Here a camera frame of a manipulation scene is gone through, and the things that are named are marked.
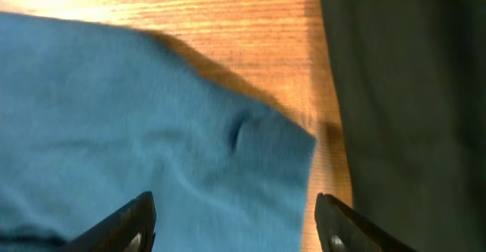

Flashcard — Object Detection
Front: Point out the black garment under white shirt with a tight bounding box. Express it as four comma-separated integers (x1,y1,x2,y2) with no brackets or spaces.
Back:
321,0,485,251

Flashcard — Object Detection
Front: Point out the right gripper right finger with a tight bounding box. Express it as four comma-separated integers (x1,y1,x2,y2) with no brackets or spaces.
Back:
314,193,414,252

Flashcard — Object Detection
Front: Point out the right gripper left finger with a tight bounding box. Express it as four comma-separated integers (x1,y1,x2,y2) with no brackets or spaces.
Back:
58,191,156,252

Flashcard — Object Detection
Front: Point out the blue polo shirt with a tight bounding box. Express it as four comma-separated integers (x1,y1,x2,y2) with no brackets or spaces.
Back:
1,13,315,251

